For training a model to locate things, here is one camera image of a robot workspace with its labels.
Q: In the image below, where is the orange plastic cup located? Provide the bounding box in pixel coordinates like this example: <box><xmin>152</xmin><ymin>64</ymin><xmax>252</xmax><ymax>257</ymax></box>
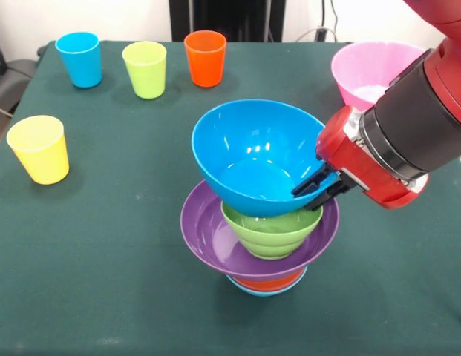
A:
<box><xmin>183</xmin><ymin>30</ymin><xmax>228</xmax><ymax>88</ymax></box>

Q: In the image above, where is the black chair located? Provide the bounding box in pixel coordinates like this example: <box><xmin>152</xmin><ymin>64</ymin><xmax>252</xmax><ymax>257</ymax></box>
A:
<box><xmin>0</xmin><ymin>25</ymin><xmax>44</xmax><ymax>116</ymax></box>

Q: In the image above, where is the small green plastic bowl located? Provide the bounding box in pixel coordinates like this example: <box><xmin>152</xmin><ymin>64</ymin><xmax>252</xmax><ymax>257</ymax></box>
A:
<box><xmin>220</xmin><ymin>200</ymin><xmax>324</xmax><ymax>260</ymax></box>

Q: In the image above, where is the blue plastic cup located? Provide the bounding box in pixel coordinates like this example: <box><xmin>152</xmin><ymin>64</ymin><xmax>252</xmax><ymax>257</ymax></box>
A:
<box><xmin>54</xmin><ymin>31</ymin><xmax>104</xmax><ymax>89</ymax></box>

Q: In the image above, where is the small blue plastic bowl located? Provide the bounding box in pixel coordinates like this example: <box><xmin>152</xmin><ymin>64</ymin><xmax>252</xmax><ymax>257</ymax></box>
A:
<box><xmin>225</xmin><ymin>268</ymin><xmax>309</xmax><ymax>297</ymax></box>

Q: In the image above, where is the large pink plastic bowl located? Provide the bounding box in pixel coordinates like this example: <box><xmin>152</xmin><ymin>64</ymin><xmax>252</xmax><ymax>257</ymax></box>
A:
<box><xmin>330</xmin><ymin>41</ymin><xmax>426</xmax><ymax>112</ymax></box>

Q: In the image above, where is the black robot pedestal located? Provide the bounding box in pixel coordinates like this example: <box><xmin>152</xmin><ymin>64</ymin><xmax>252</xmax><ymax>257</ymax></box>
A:
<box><xmin>170</xmin><ymin>0</ymin><xmax>287</xmax><ymax>42</ymax></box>

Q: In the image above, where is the dark green tablecloth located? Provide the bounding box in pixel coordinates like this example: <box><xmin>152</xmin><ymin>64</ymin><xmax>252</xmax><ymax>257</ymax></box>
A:
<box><xmin>0</xmin><ymin>39</ymin><xmax>461</xmax><ymax>356</ymax></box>

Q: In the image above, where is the orange plastic bowl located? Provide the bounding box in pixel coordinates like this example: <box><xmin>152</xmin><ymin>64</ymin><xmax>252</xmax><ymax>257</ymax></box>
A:
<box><xmin>232</xmin><ymin>266</ymin><xmax>306</xmax><ymax>291</ymax></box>

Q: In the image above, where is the lime green plastic cup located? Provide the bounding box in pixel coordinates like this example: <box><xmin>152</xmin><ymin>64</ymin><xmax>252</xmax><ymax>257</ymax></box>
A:
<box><xmin>121</xmin><ymin>40</ymin><xmax>168</xmax><ymax>100</ymax></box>

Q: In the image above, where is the large blue plastic bowl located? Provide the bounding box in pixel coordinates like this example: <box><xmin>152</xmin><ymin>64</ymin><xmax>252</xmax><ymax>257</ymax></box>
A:
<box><xmin>191</xmin><ymin>99</ymin><xmax>339</xmax><ymax>217</ymax></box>

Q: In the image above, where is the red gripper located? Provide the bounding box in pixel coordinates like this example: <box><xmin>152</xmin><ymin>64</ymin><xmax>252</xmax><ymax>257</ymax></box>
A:
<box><xmin>291</xmin><ymin>105</ymin><xmax>430</xmax><ymax>212</ymax></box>

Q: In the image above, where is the purple plastic bowl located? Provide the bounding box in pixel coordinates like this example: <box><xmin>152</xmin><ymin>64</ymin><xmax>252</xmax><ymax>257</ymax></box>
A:
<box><xmin>180</xmin><ymin>179</ymin><xmax>341</xmax><ymax>282</ymax></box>

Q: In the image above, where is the yellow plastic cup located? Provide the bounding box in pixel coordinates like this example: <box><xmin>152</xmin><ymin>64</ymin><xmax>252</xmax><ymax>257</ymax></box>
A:
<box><xmin>6</xmin><ymin>114</ymin><xmax>71</xmax><ymax>185</ymax></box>

